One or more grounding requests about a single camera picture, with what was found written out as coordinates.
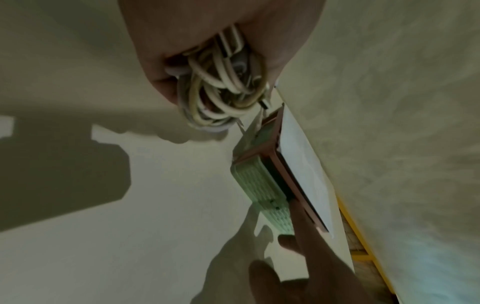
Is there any white folded paper sheet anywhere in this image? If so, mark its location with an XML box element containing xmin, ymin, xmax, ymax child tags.
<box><xmin>276</xmin><ymin>105</ymin><xmax>335</xmax><ymax>234</ymax></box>

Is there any white table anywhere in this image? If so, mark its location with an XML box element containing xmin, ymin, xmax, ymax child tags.
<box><xmin>0</xmin><ymin>0</ymin><xmax>357</xmax><ymax>304</ymax></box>

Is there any white charging cable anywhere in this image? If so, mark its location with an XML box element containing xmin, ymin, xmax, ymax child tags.
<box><xmin>164</xmin><ymin>25</ymin><xmax>271</xmax><ymax>133</ymax></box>

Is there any person's right hand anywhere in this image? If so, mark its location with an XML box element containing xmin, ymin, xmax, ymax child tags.
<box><xmin>248</xmin><ymin>201</ymin><xmax>372</xmax><ymax>304</ymax></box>

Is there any person's left hand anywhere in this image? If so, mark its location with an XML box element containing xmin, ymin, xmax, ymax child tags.
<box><xmin>117</xmin><ymin>0</ymin><xmax>328</xmax><ymax>106</ymax></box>

